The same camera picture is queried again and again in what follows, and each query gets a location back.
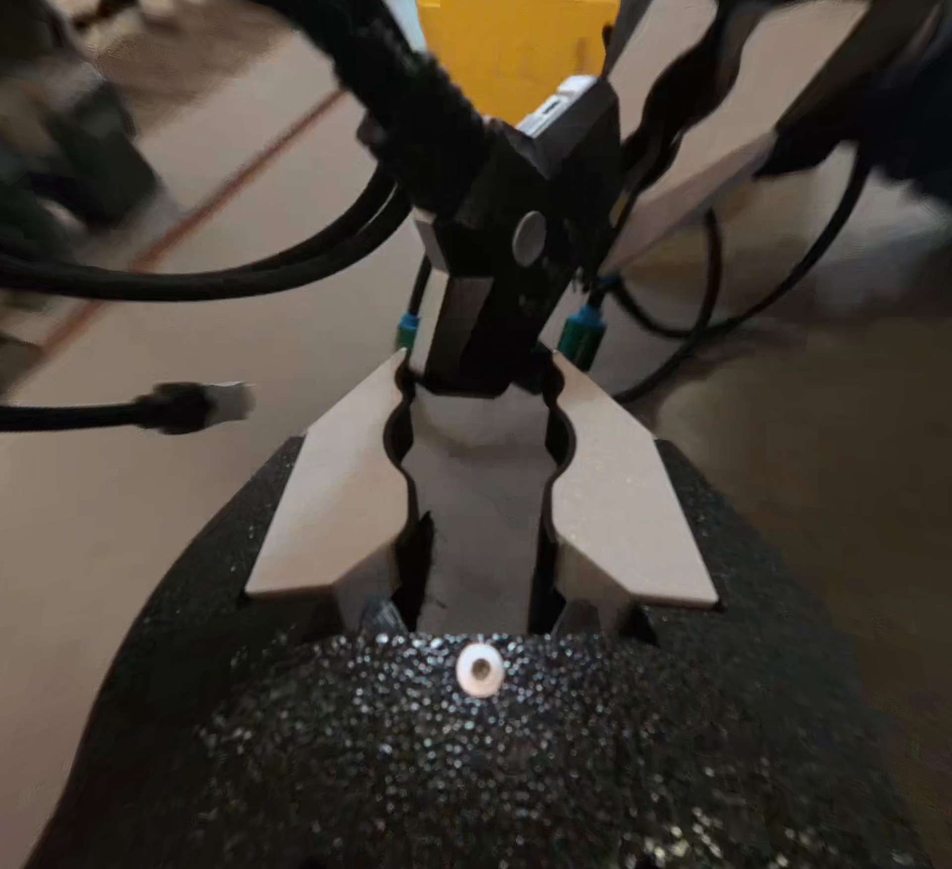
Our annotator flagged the black cable blue collar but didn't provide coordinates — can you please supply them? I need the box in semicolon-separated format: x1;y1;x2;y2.
613;143;876;406

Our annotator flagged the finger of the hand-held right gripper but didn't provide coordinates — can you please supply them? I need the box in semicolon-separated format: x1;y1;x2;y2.
604;0;721;142
608;0;876;276

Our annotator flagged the yellow plastic bin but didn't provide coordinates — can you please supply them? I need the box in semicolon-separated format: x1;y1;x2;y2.
409;0;672;130

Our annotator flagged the black cable small green plug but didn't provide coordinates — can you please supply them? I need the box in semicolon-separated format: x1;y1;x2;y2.
0;170;427;356

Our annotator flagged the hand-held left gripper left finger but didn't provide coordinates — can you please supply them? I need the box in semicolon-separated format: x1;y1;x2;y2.
244;350;437;630

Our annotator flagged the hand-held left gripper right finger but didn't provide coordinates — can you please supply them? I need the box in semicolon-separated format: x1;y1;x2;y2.
528;350;720;633

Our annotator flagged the silver and black adapter hub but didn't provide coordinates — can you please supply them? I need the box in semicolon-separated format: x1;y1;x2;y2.
413;74;623;398

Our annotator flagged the thick black hub cable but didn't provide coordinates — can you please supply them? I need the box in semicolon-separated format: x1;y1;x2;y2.
0;0;493;217

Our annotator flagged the dark bulky object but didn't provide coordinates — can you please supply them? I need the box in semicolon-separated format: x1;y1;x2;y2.
43;76;162;224

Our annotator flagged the black ethernet cable clear plug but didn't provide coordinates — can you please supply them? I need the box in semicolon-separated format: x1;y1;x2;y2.
0;379;256;437

